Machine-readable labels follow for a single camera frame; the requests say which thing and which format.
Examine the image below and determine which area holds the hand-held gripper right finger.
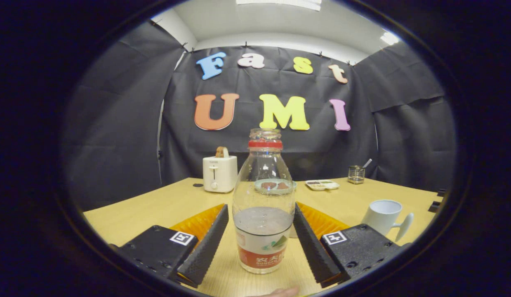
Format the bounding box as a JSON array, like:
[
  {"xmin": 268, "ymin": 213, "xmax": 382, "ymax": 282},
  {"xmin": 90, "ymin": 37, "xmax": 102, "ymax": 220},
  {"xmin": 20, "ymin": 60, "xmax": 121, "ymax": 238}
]
[{"xmin": 294, "ymin": 202, "xmax": 412, "ymax": 288}]

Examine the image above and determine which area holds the black backdrop cloth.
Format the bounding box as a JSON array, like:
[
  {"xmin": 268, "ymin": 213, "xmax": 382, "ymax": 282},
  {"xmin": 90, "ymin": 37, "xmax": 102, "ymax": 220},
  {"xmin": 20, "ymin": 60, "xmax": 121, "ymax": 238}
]
[{"xmin": 61, "ymin": 21, "xmax": 458, "ymax": 211}]

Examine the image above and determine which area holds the white cup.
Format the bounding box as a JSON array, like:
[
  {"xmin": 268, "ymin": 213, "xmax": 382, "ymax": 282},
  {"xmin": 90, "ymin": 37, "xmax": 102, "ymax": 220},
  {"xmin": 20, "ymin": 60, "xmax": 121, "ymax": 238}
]
[{"xmin": 360, "ymin": 200, "xmax": 414, "ymax": 243}]

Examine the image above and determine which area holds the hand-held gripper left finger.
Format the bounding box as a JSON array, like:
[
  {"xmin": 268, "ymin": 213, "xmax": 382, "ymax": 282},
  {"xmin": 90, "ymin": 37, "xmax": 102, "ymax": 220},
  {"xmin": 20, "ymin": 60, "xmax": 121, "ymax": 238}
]
[{"xmin": 109, "ymin": 203, "xmax": 230, "ymax": 288}]

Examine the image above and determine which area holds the wooden table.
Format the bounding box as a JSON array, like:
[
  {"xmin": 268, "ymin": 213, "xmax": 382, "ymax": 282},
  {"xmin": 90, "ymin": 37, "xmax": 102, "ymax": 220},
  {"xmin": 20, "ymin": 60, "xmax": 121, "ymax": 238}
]
[{"xmin": 83, "ymin": 177, "xmax": 445, "ymax": 297}]

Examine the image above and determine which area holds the clear plastic juice bottle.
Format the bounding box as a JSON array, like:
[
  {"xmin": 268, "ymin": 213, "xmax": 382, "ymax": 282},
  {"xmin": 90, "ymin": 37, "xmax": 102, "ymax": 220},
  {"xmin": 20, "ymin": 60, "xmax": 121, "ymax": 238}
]
[{"xmin": 233, "ymin": 128, "xmax": 296, "ymax": 274}]

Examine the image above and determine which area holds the white divided dish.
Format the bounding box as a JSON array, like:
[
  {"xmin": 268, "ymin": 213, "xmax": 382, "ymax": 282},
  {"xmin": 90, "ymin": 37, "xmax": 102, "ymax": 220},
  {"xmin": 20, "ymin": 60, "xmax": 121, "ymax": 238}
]
[{"xmin": 305, "ymin": 179, "xmax": 340, "ymax": 191}]

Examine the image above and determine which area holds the white toaster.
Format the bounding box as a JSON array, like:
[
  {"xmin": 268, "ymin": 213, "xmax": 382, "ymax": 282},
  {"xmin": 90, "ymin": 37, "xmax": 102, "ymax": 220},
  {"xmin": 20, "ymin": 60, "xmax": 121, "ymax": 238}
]
[{"xmin": 203, "ymin": 155, "xmax": 238, "ymax": 193}]

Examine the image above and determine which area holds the long ceiling light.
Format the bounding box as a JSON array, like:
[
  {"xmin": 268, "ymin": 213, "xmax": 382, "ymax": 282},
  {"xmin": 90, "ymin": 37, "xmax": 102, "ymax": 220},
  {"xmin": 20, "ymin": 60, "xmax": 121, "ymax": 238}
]
[{"xmin": 236, "ymin": 0, "xmax": 323, "ymax": 11}]

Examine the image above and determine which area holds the pale green plate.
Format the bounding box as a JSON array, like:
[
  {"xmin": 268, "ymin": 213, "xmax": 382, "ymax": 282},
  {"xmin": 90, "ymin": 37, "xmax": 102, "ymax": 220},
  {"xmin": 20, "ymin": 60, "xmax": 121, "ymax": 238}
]
[{"xmin": 254, "ymin": 178, "xmax": 298, "ymax": 195}]

